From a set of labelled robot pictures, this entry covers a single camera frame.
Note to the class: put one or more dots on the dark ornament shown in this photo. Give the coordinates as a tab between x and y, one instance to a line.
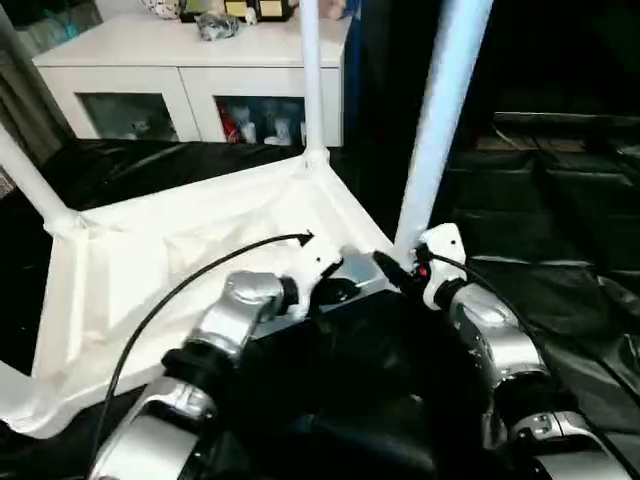
217	26

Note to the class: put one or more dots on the white sideboard cabinet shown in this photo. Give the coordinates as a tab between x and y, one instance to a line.
150	55

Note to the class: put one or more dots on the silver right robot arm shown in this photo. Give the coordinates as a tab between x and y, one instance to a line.
500	340

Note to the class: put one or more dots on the black mat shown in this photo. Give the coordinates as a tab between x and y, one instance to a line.
550	225

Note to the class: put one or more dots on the dark metal bar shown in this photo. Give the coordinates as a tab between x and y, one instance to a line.
565	118

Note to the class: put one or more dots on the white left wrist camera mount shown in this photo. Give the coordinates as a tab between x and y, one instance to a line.
310	260

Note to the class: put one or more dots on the grey brown curtain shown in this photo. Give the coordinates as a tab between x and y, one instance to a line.
30	100

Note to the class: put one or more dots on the red bottle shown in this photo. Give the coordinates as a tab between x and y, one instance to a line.
231	125

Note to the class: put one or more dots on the white plastic table top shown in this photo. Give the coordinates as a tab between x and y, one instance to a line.
150	240

